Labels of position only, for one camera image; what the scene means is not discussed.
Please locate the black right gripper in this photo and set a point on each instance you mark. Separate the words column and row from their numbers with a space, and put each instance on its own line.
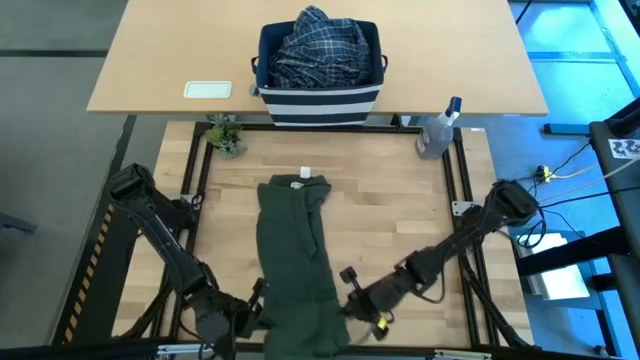
column 380, row 295

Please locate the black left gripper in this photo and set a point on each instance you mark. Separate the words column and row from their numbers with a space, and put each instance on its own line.
column 235, row 315

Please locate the dark green button shirt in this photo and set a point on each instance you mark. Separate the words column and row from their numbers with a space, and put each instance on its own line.
column 295, row 260

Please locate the navy white striped fabric bin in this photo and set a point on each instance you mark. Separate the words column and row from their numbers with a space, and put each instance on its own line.
column 317, row 107

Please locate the blue plaid shirt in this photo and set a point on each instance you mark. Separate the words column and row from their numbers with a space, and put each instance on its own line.
column 322, row 50

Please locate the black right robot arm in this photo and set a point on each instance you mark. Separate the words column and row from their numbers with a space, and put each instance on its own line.
column 475, row 225

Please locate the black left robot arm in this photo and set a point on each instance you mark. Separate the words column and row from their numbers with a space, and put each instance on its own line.
column 150, row 225

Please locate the white printed garment label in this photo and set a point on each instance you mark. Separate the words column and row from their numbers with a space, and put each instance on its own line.
column 296, row 185

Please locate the white paper hang tag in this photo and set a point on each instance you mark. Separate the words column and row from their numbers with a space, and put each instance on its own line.
column 305, row 172

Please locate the black yellow striped base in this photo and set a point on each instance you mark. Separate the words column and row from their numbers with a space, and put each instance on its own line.
column 107, row 280

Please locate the small green succulent plant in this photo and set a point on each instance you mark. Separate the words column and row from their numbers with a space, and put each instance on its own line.
column 226, row 137

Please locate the clear spray bottle blue nozzle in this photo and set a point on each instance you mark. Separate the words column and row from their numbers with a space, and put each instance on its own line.
column 435, row 137

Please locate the white box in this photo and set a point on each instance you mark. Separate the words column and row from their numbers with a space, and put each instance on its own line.
column 560, row 275

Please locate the white rectangular tray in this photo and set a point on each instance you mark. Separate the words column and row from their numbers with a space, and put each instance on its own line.
column 207, row 89

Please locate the yellow power strip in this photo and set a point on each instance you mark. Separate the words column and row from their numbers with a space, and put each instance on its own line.
column 545, row 174

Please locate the light wooden desk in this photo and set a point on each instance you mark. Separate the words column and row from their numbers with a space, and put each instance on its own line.
column 450, row 60

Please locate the white marker card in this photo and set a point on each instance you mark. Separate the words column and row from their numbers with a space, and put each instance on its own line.
column 625, row 149

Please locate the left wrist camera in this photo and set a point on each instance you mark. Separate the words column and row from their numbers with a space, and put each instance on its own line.
column 212, row 327

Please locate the black aluminium table frame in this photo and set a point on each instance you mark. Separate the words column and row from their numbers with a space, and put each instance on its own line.
column 447, row 165

